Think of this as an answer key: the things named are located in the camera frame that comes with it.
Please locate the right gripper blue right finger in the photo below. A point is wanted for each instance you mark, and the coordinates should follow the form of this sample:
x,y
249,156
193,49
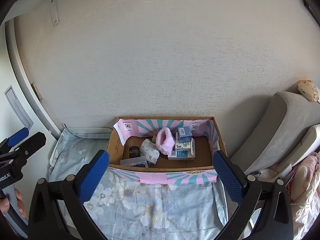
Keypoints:
x,y
229,175

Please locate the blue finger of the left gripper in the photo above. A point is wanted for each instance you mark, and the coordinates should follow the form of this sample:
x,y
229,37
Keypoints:
x,y
18,137

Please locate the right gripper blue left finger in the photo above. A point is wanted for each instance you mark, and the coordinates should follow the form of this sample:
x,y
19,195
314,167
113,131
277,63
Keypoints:
x,y
89,176

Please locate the black round jar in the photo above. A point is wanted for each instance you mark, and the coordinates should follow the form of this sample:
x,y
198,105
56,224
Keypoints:
x,y
134,152

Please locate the white black printed box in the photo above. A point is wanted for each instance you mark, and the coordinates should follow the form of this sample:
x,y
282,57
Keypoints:
x,y
184,146

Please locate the blue white box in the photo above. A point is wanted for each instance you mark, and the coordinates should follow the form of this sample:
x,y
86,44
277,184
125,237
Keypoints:
x,y
181,155

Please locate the white patterned tissue pack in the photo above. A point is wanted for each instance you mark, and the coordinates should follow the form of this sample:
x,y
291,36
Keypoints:
x,y
150,151

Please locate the small blue carton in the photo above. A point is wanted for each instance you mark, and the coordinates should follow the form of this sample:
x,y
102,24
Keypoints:
x,y
184,134

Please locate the light blue floral bedsheet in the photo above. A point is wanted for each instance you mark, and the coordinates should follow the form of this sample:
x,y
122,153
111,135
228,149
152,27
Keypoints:
x,y
125,209

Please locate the pink teal cardboard box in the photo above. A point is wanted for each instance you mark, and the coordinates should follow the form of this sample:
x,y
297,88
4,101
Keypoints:
x,y
132,131

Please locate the white shelf bracket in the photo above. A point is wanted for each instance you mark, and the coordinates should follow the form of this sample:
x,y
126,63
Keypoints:
x,y
52,7

